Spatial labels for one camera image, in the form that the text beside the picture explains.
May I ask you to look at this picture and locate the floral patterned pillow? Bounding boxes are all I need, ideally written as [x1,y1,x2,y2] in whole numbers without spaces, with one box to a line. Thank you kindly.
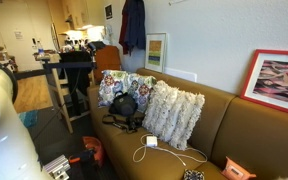
[97,69,158,114]

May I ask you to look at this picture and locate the brown leather sofa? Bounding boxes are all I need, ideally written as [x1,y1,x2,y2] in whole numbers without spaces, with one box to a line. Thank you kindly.
[86,67,288,180]

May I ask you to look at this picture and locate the clear water bottle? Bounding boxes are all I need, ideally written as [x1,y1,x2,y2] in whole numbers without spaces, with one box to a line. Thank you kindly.
[36,39,46,56]

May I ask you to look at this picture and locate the teal rug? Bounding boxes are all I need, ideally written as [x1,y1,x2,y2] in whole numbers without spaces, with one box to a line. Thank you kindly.
[18,109,40,129]

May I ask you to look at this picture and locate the paper door sign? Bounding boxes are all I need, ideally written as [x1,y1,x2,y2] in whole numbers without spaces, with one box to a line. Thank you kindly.
[13,31,24,41]

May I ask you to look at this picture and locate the wood framed striped picture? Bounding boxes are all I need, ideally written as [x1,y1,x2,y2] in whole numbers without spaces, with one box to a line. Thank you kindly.
[144,32,168,73]

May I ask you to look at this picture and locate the dark hanging jacket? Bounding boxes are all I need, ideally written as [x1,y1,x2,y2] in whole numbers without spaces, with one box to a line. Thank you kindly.
[118,0,147,56]

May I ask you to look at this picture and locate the black camera bag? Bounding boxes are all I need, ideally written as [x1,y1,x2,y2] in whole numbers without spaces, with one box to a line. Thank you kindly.
[108,90,139,118]

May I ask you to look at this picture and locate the red framed picture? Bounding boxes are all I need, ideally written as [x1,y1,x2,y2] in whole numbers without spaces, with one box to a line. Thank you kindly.
[240,48,288,118]

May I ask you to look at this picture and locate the shaggy cream pillow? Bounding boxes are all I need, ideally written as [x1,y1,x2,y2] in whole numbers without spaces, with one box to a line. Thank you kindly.
[141,79,206,152]

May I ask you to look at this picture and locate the silver metal bracket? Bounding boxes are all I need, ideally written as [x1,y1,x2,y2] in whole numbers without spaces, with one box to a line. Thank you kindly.
[42,154,72,180]

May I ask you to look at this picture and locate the white charger cable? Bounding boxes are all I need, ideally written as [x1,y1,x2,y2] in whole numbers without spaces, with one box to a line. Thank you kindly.
[132,133,209,168]

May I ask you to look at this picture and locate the orange black clamp tool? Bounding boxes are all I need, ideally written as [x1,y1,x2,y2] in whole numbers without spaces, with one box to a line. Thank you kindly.
[68,148,98,165]

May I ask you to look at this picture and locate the orange tissue pouch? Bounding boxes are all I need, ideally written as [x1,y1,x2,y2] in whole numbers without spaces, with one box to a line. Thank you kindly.
[221,155,257,180]

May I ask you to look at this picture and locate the white power adapter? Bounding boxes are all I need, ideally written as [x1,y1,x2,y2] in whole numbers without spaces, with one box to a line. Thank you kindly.
[145,135,159,148]

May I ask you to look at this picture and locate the small dark wall poster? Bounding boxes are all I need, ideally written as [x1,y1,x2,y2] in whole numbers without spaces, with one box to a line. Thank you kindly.
[104,3,114,20]

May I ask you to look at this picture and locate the orange chair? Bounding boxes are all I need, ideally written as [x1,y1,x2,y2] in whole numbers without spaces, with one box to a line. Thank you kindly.
[93,45,123,85]

